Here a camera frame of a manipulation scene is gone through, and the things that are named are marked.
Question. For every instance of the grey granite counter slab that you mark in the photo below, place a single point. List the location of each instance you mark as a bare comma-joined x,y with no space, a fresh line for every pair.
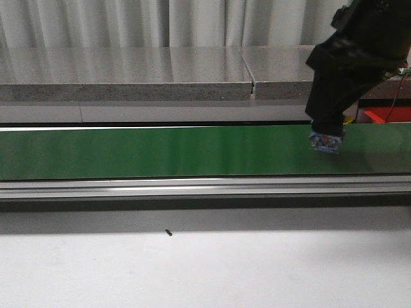
155,73

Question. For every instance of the aluminium conveyor frame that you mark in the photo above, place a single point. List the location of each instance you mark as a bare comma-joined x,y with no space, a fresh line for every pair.
224,187

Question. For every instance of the small green circuit board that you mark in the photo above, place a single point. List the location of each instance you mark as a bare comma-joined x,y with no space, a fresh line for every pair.
403,71

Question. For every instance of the grey curtain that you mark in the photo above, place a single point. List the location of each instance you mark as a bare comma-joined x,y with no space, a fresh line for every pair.
124,23

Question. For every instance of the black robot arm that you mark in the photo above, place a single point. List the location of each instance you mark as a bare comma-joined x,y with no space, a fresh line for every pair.
365,17

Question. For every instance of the red tray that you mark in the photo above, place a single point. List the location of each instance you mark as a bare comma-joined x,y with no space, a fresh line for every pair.
386,115

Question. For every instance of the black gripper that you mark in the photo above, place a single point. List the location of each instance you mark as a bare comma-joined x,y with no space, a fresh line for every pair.
378,56

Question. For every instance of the green conveyor belt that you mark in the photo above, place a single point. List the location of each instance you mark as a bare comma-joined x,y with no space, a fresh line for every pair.
199,151

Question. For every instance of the yellow push button switch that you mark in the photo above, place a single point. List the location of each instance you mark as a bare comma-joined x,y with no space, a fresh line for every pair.
329,143

